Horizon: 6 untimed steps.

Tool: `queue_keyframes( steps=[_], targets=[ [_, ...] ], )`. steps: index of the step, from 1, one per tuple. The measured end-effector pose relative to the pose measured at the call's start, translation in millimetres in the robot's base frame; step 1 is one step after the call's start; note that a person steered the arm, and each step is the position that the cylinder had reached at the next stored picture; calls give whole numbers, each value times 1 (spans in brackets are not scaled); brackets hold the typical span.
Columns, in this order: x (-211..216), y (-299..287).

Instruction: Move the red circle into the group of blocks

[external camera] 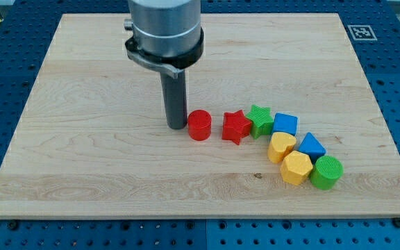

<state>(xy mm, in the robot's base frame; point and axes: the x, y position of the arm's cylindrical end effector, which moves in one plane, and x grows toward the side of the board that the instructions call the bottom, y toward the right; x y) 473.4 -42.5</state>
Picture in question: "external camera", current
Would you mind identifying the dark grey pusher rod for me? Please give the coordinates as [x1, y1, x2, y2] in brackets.
[160, 70, 187, 129]

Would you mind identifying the red cylinder block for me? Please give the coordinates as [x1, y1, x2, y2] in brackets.
[187, 110, 212, 141]

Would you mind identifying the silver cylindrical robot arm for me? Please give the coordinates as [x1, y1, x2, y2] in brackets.
[124, 0, 204, 129]

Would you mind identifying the red star block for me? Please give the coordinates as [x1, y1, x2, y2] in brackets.
[222, 110, 252, 145]

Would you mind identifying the green star block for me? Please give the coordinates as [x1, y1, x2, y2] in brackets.
[245, 104, 274, 139]

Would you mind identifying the light wooden board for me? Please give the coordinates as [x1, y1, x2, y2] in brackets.
[0, 13, 400, 219]

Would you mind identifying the blue cube block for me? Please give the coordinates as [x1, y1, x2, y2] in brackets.
[271, 112, 299, 136]

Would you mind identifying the yellow heart block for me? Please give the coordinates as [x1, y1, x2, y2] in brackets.
[267, 132, 297, 163]

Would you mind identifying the yellow pentagon block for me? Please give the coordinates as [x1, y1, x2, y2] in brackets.
[280, 151, 313, 185]

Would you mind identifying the blue triangle block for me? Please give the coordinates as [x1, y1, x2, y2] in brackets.
[298, 132, 326, 163]

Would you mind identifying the green cylinder block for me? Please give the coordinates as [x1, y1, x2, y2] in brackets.
[309, 156, 344, 190]

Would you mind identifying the white fiducial marker tag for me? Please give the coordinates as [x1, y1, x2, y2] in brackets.
[348, 24, 377, 41]

